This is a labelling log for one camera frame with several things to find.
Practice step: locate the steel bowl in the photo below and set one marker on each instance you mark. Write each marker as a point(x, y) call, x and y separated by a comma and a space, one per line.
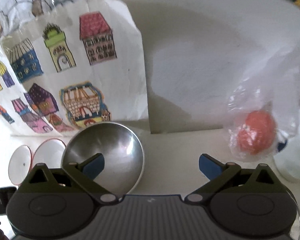
point(124, 158)

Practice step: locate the red-rimmed white bowl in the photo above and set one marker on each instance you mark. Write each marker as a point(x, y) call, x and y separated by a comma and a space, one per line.
point(20, 164)
point(49, 152)

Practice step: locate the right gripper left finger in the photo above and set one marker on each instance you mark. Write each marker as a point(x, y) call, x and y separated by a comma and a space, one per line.
point(83, 175)

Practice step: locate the clear plastic bag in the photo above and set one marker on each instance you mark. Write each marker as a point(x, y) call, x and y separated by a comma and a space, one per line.
point(273, 87)

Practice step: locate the red ball in bag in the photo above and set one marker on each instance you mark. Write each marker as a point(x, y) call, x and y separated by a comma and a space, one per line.
point(257, 133)

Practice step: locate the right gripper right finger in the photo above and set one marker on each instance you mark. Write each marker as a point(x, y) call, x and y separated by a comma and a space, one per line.
point(220, 176)

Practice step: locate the white blue water bottle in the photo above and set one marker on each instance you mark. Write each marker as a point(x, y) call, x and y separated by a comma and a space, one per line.
point(287, 161)

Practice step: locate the colourful houses drawing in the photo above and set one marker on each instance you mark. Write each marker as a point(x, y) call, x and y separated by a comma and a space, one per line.
point(73, 67)

